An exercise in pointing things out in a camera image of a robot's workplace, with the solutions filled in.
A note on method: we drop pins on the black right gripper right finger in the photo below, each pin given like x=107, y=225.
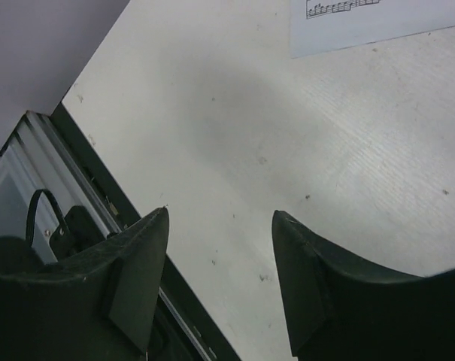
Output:
x=340, y=306

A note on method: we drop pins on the sheet music page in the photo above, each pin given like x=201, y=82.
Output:
x=321, y=26

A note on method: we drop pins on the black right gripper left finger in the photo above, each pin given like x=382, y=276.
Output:
x=95, y=305

